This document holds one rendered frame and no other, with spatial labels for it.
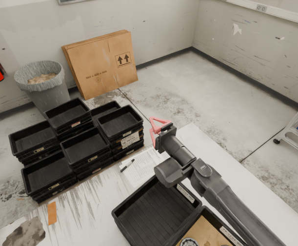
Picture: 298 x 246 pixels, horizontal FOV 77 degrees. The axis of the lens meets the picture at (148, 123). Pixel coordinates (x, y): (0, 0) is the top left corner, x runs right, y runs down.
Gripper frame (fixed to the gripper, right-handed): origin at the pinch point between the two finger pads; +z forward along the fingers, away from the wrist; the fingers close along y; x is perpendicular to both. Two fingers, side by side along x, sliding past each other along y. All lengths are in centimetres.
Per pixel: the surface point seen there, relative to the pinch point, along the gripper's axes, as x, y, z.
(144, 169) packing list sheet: 9, 76, 21
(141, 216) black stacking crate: -12, 63, -8
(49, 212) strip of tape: -57, 75, 31
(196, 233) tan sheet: 7, 62, -32
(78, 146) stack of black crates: -23, 109, 97
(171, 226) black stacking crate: -2, 63, -22
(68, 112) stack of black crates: -15, 97, 137
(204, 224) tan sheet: 14, 63, -31
